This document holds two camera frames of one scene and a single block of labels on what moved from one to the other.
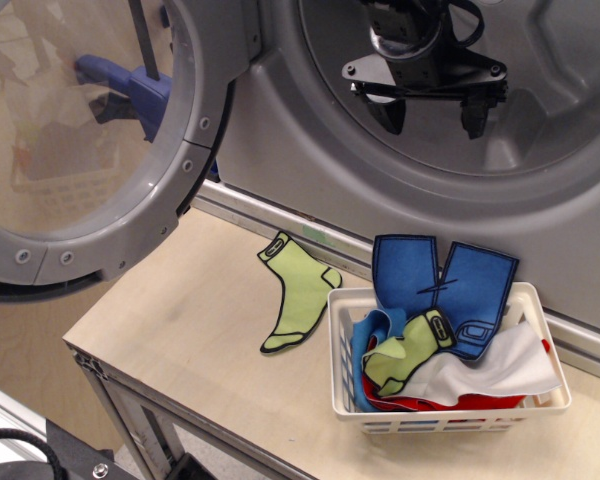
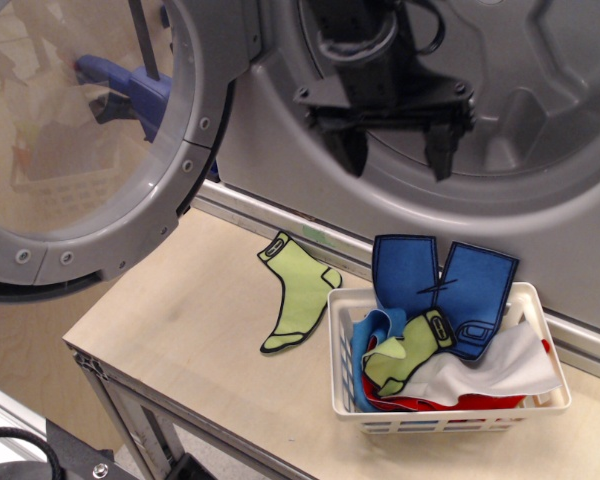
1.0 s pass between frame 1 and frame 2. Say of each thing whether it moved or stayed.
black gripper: moved
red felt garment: stayed
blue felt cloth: stayed
